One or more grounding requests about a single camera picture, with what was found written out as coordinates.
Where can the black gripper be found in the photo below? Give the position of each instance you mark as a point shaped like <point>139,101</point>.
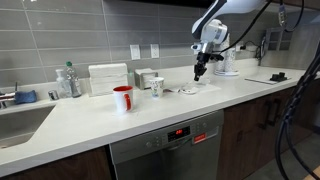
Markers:
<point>202,60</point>

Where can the red white packet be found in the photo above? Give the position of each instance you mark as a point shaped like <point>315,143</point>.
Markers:
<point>171,90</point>

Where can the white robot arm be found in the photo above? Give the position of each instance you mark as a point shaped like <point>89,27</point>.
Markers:
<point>216,20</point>

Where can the round white tray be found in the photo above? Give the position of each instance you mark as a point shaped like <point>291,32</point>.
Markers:
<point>226,74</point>

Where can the chrome kitchen faucet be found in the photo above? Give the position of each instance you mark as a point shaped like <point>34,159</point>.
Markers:
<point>6,97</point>

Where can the grey wall vent panel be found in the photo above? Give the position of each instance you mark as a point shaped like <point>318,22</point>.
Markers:
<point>278,40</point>

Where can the small metal can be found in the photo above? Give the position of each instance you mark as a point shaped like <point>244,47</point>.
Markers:
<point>53,95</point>

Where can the small white plate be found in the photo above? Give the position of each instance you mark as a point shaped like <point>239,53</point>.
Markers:
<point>188,90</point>

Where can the short printed paper cup stack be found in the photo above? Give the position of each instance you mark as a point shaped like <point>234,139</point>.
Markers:
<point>231,61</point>

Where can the metal napkin dispenser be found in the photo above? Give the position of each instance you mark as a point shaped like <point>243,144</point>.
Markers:
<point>146,79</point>

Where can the clear bottle green cap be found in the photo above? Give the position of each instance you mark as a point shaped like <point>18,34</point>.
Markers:
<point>73,81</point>

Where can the blue sponge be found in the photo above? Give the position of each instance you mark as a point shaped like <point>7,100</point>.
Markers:
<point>25,97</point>

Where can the white translucent mat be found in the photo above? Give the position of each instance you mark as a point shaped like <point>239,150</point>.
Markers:
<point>213,87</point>

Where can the dark wood cabinet door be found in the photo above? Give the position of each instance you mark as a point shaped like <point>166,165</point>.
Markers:
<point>56,166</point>
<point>246,143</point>

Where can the steel sink basin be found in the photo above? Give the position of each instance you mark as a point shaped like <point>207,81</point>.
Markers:
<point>20,126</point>

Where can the stainless steel dishwasher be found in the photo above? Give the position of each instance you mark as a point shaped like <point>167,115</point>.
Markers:
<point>166,146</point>

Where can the clear plastic cup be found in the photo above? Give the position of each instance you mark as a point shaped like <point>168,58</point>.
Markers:
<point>204,82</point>

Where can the clear soap bottle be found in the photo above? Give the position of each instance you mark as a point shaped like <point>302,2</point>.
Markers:
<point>61,85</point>

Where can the white light switch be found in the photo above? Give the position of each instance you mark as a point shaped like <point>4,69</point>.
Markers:
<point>135,52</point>

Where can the white paper towel stack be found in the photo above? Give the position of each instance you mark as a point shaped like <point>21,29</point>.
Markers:
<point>108,79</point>

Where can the black block object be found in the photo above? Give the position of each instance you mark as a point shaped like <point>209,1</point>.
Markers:
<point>278,77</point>

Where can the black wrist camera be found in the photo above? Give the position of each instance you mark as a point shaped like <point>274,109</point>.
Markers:
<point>217,56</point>

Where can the white wall outlet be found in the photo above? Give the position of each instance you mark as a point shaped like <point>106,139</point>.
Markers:
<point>240,47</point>
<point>154,51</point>

